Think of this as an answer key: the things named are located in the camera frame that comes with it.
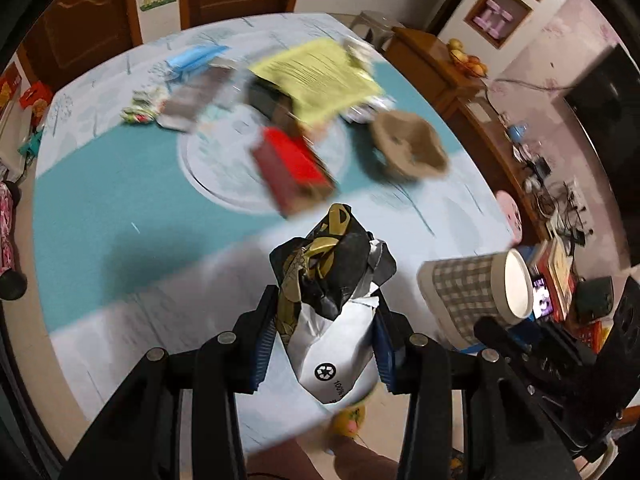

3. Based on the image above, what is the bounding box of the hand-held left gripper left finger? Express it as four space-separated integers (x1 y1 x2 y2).
60 285 279 480

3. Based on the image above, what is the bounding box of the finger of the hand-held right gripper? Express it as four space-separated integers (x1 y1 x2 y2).
472 316 536 357

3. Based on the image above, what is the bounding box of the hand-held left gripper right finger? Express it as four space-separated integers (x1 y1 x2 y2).
372 304 581 480

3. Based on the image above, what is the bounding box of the black white paper bag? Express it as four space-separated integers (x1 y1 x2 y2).
269 203 397 406

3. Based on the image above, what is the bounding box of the checked paper cup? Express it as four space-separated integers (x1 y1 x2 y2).
417 248 535 351

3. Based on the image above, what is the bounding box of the yellow flower slipper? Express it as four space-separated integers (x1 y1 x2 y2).
331 402 367 442

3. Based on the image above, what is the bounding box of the dark green bag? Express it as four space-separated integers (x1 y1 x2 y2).
572 277 615 324

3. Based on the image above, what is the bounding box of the stack of books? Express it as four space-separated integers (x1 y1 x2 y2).
525 237 577 321

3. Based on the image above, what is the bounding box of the pink round stool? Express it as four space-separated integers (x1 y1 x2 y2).
495 190 525 242

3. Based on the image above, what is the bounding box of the red brown cardboard box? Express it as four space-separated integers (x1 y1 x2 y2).
250 126 337 218

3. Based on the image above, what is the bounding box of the leaf print tablecloth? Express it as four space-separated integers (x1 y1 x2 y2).
32 12 526 461

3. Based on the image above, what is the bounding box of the crumpled brown paper bowl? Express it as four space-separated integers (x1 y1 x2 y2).
370 110 449 181

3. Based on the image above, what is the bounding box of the black box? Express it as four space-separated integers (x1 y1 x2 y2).
247 76 296 131

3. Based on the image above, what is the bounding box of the grey foil packet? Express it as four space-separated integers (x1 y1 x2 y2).
157 67 236 133

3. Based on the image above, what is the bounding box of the black television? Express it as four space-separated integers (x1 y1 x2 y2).
565 42 640 161

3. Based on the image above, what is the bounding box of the brown wooden cabinet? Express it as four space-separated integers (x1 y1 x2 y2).
385 27 551 246

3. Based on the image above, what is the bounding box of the green white snack wrapper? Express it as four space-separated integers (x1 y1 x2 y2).
120 87 168 126

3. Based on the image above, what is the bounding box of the yellow paper sheet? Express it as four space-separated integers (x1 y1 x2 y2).
248 37 385 126

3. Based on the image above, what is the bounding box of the bowl of oranges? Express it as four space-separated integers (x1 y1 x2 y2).
446 37 488 78

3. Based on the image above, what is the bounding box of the blue face mask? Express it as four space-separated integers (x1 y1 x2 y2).
165 44 231 81

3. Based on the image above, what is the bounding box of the white printed wrapper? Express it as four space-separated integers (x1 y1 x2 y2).
342 37 376 68

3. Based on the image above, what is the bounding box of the grey plastic stool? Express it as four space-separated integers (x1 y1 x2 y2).
350 10 406 50

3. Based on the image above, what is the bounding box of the tangle of black cables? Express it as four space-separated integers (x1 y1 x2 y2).
520 145 596 246

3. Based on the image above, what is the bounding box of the floral wrapped black handle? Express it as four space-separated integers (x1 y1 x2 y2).
0 180 29 302

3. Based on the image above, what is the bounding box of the white wall niche shelf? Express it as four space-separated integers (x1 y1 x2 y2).
464 0 534 51

